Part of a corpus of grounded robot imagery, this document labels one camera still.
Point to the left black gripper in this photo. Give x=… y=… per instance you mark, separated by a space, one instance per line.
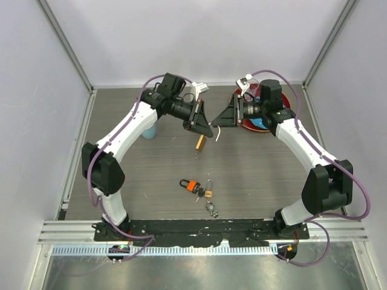
x=198 y=122

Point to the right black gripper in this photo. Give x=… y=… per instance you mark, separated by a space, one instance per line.
x=230 y=118

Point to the large brass padlock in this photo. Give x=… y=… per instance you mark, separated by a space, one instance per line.
x=202 y=141

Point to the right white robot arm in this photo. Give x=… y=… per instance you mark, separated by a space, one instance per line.
x=328 y=185

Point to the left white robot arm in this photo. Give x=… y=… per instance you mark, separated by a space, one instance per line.
x=176 y=96

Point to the red round tray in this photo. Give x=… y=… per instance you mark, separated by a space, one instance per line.
x=248 y=125

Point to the clear plastic cup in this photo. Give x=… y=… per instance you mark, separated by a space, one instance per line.
x=250 y=90

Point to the blue dotted plate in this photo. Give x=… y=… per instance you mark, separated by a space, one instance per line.
x=258 y=122

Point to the light blue mug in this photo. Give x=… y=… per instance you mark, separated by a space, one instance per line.
x=150 y=132

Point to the orange black padlock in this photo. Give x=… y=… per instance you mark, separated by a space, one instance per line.
x=190 y=185

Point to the small black keys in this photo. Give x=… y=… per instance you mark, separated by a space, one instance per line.
x=201 y=193

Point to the small brass padlock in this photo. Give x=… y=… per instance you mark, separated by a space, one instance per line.
x=208 y=193

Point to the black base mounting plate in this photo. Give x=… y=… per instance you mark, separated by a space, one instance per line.
x=205 y=233

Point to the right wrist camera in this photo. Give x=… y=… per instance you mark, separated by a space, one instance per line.
x=243 y=83

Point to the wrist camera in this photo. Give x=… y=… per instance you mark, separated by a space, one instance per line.
x=198 y=88
x=243 y=83

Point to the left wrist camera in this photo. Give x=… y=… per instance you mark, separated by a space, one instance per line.
x=198 y=88

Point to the white slotted cable duct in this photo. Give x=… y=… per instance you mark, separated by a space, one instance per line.
x=117 y=250

